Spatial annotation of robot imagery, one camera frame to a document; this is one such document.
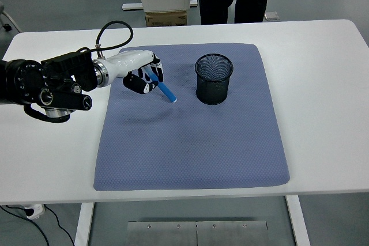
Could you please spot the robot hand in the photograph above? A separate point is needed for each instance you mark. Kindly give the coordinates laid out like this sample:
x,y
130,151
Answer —
x,y
127,63

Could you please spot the blue marker with clear cap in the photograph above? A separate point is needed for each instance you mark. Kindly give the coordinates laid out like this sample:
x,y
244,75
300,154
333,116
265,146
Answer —
x,y
168,93

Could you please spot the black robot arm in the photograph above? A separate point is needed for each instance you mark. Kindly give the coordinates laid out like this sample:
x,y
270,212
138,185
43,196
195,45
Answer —
x,y
26,81

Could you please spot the black mesh pen holder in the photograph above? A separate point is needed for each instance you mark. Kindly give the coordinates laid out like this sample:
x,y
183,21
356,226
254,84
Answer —
x,y
214,90

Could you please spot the white stand base bar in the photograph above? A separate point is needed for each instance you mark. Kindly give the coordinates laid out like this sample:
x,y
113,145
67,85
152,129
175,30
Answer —
x,y
131,6

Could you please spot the brown cardboard box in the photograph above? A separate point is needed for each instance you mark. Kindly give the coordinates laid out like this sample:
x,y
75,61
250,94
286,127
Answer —
x,y
165,18

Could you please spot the blue-grey quilted mat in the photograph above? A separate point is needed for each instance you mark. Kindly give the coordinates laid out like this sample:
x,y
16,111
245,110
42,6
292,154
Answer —
x,y
187,156

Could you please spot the white chair base with caster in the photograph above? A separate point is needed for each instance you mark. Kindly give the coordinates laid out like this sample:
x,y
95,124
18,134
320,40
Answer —
x,y
7,28

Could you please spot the small grey floor plate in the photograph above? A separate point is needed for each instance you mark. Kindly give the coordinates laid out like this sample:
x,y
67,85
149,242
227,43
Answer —
x,y
272,15

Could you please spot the white table leg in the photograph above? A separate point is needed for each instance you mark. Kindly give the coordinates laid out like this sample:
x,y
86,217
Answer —
x,y
297,223
83,226

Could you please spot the white power strip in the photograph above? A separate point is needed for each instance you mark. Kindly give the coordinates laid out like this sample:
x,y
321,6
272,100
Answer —
x,y
36,210

